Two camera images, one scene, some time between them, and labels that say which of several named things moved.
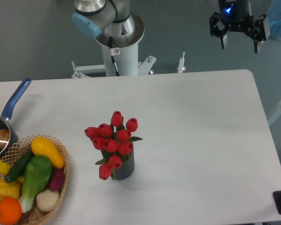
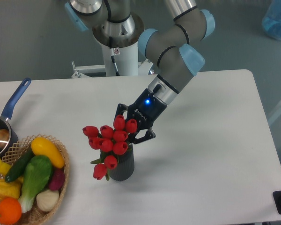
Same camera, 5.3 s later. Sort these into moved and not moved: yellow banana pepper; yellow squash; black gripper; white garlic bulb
Moved: black gripper
Not moved: yellow banana pepper; yellow squash; white garlic bulb
